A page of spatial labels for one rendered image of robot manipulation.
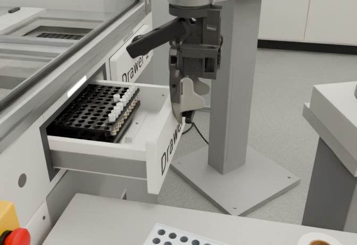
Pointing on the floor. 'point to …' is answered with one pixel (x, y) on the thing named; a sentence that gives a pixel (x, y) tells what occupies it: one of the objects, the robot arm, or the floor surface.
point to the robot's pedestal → (331, 183)
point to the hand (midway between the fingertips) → (178, 110)
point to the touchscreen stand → (235, 124)
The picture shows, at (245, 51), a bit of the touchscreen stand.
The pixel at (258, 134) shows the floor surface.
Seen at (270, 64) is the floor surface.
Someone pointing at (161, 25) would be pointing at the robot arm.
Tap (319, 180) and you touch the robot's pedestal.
